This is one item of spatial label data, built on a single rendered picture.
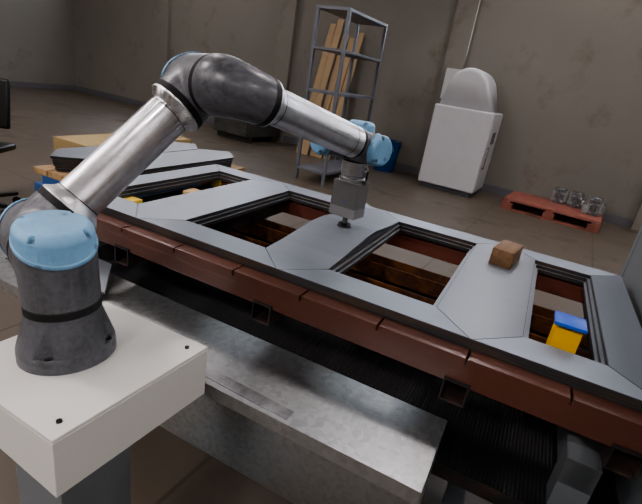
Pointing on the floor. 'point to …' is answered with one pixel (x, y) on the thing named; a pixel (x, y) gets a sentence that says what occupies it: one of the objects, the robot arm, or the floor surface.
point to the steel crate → (242, 131)
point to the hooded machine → (462, 135)
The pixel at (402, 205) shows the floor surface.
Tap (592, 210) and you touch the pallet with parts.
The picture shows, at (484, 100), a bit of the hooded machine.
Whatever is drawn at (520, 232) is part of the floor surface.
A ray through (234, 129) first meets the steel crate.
